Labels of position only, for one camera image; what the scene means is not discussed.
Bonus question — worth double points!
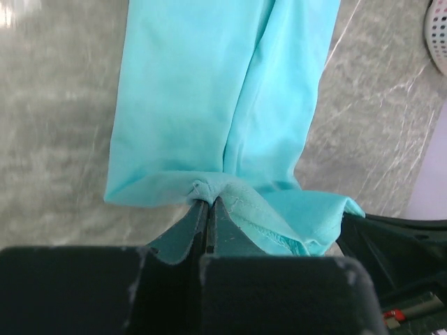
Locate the teal t shirt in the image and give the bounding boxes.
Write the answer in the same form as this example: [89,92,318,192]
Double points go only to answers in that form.
[104,1,364,256]

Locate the white laundry basket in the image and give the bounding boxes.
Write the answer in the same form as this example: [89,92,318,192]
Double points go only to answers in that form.
[423,0,447,76]

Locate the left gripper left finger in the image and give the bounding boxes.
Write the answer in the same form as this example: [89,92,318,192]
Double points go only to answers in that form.
[1,201,209,334]

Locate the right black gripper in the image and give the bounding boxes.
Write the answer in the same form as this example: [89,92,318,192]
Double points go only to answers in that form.
[337,214,446,334]

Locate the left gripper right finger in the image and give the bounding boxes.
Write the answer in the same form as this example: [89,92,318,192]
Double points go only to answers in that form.
[199,200,386,334]

